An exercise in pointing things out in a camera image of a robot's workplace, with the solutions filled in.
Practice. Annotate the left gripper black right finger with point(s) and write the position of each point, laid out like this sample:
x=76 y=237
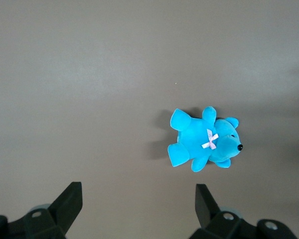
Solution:
x=205 y=206

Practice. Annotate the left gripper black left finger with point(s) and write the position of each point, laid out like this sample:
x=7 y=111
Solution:
x=62 y=209

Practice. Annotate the blue teddy bear plush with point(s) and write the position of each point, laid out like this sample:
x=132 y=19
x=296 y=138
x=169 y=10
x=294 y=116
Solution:
x=194 y=139

